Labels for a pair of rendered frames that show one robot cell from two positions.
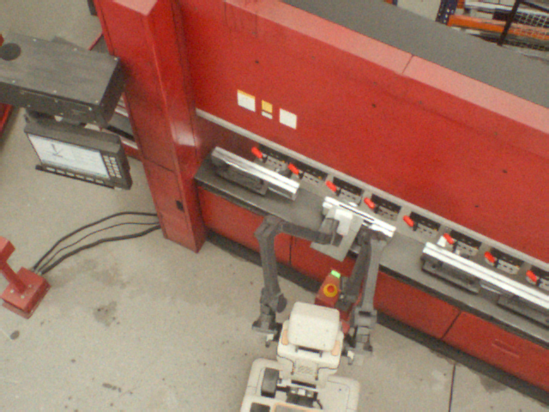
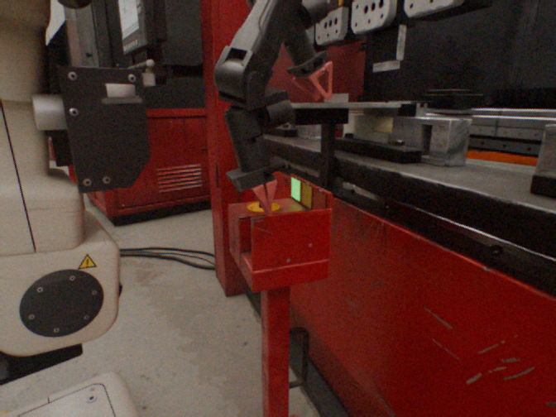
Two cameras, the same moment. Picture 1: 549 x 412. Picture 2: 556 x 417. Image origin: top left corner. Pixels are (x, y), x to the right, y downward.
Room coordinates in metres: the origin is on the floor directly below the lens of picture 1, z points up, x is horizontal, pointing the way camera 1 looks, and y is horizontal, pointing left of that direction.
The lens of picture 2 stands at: (0.88, -0.81, 1.00)
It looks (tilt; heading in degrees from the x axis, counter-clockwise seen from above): 17 degrees down; 41
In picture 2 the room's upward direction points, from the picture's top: straight up
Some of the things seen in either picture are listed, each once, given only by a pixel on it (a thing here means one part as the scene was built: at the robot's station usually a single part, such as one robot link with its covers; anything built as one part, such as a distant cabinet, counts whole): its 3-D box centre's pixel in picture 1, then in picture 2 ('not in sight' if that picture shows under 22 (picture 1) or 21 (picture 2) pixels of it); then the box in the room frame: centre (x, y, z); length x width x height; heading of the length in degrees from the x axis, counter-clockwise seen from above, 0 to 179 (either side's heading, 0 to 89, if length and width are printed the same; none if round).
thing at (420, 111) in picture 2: (356, 214); (391, 109); (1.75, -0.42, 0.98); 0.20 x 0.03 x 0.03; 63
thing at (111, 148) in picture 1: (82, 151); (141, 10); (1.85, 0.90, 1.42); 0.45 x 0.12 x 0.36; 75
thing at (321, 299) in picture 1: (339, 294); (275, 226); (1.40, -0.34, 0.75); 0.20 x 0.16 x 0.18; 61
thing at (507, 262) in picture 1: (506, 254); not in sight; (1.42, -1.08, 1.26); 0.15 x 0.09 x 0.17; 63
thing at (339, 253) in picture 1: (336, 233); (333, 105); (1.64, -0.32, 1.00); 0.26 x 0.18 x 0.01; 153
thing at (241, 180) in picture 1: (242, 180); (275, 130); (1.99, 0.17, 0.89); 0.30 x 0.05 x 0.03; 63
